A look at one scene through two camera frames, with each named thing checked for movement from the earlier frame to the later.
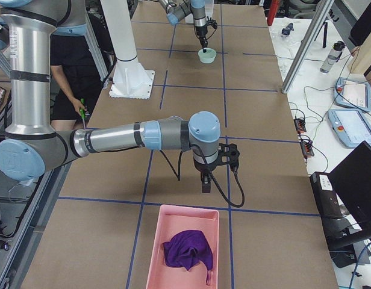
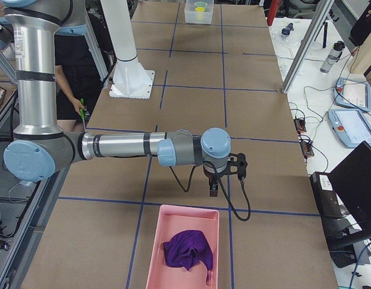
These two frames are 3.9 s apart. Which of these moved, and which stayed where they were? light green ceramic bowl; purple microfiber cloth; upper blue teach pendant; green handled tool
Moved: light green ceramic bowl
Stayed: purple microfiber cloth; upper blue teach pendant; green handled tool
